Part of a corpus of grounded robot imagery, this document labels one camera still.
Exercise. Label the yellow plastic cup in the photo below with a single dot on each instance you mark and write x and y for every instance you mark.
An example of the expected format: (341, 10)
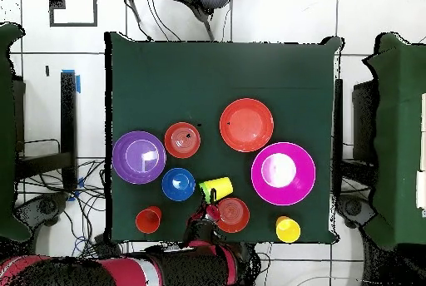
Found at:
(221, 186)
(289, 231)

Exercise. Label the small orange plastic bowl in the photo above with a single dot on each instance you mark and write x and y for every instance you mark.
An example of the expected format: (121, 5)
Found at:
(236, 216)
(176, 148)

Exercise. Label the blue plastic bowl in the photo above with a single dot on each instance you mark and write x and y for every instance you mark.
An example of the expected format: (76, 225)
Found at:
(173, 189)

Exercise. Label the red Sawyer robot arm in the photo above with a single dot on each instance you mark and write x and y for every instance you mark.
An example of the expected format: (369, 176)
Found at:
(193, 269)

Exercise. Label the light orange plastic cup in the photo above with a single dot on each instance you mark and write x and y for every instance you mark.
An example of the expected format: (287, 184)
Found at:
(280, 218)

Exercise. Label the large orange plastic bowl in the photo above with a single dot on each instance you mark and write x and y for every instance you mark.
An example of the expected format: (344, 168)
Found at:
(246, 126)

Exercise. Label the large pink plastic bowl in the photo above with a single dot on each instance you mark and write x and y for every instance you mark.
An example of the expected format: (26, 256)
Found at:
(299, 193)

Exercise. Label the purple plastic bowl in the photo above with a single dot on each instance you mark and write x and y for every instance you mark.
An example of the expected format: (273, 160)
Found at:
(121, 166)

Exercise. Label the black power strip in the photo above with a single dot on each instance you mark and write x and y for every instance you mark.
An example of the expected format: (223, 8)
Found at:
(108, 247)

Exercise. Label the dark green tablecloth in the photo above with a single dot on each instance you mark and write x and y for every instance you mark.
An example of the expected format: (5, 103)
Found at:
(6, 133)
(399, 133)
(186, 76)

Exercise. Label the black stand base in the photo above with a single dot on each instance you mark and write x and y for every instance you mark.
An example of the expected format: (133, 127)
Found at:
(46, 207)
(352, 208)

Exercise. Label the blue tape strip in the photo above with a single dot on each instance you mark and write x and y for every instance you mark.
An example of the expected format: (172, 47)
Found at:
(78, 84)

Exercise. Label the black metal frame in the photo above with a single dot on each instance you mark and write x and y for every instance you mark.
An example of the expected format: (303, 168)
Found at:
(68, 116)

